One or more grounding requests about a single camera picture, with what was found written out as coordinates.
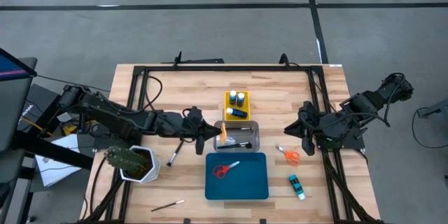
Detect monitor with blue screen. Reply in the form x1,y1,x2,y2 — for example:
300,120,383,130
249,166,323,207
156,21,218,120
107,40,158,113
0,48,38,82

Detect white hexagonal plant pot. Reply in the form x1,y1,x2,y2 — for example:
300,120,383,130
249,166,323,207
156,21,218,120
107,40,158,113
119,144,162,186

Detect grey metal tray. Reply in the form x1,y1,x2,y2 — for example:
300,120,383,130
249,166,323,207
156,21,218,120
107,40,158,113
213,120,261,153

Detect teal blue plastic tray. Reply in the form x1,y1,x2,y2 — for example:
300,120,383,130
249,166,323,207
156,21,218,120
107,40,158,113
204,151,270,202

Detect black paint brush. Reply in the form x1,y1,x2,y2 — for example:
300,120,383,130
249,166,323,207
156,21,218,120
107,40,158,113
216,141,253,150

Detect tan bristle paint brush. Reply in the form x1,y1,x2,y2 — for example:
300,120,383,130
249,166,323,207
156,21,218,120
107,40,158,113
220,108,228,145

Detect black floor cable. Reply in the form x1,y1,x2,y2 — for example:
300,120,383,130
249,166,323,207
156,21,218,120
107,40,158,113
411,106,448,150

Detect red handled scissors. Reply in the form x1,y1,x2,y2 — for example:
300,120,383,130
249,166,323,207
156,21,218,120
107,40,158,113
211,160,242,180

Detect white paper sheet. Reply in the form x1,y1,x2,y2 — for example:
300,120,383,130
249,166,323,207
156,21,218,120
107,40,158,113
34,133,83,188

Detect green cactus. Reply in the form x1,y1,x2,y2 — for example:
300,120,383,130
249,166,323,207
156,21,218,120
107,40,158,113
104,145,150,173

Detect grey stand foot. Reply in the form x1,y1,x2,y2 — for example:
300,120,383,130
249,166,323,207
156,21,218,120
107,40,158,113
416,98,448,120

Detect black frame bracket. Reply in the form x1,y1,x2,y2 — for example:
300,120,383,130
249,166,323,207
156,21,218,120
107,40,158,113
162,51,225,66

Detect thin brush light tip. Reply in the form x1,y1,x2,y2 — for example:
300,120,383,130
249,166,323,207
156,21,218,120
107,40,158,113
150,199,186,213

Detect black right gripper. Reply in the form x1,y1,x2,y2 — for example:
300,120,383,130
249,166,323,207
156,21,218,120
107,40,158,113
283,100,321,138

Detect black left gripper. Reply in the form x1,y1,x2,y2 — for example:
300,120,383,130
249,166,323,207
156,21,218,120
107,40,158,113
155,106,223,144

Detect orange handled scissors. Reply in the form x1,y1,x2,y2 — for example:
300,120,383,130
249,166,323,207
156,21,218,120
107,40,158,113
274,144,302,168

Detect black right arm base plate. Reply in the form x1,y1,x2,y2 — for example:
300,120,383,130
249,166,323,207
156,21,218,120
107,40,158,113
314,122,365,150

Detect yellow plastic tray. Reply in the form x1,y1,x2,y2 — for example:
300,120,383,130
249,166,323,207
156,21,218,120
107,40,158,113
223,90,251,122

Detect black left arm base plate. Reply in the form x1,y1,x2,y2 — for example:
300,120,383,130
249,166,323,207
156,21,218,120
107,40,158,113
92,131,143,150

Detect black cable on table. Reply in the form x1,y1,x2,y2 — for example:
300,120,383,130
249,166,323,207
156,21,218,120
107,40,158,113
144,75,164,111

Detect black stand beam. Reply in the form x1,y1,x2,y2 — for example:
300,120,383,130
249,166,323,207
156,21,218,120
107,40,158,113
13,130,95,171

